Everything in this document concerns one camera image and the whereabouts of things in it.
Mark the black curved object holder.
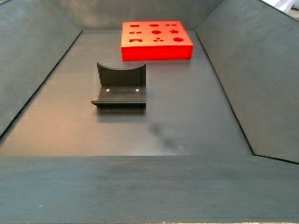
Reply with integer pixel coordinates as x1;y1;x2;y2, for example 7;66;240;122
91;64;147;107

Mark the red foam shape-sorting block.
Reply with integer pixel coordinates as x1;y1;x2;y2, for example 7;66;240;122
121;21;194;61

